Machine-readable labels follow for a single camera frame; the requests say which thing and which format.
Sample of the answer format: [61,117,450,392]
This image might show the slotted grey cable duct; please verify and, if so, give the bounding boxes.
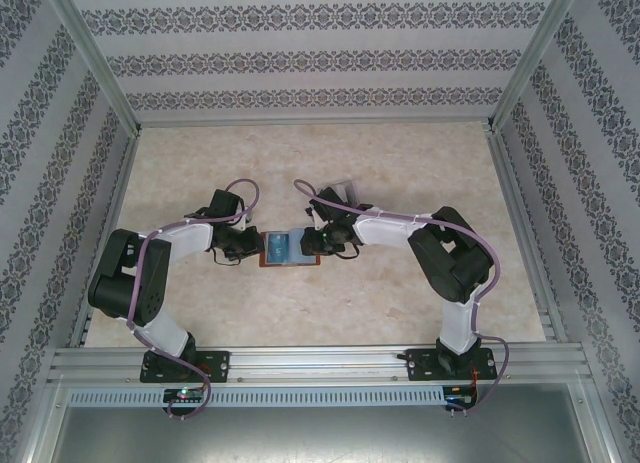
[67,386,447,407]

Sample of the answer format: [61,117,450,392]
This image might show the brown box base blue insert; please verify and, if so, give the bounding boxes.
[258,227,323,270]

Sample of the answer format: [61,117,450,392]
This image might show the blue credit card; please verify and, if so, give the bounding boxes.
[264,231,293,265]

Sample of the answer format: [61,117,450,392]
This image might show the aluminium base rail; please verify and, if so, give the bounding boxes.
[47,346,587,385]

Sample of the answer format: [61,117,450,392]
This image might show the aluminium frame post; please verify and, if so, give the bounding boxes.
[42,0,145,137]
[486,0,585,133]

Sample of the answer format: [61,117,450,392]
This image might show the left circuit board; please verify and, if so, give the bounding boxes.
[163,387,207,405]

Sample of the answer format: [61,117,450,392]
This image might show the aluminium side rail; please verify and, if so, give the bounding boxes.
[486,127,570,345]
[66,127,143,349]

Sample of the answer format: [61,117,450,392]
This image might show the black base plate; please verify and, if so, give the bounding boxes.
[139,350,232,385]
[404,347,499,383]

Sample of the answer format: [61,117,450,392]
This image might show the grey metal sheet panel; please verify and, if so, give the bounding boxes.
[19,380,624,463]

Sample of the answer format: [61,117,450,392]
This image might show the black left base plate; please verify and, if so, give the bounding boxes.
[139,350,232,385]

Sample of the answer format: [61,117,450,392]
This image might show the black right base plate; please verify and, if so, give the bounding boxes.
[404,347,499,383]

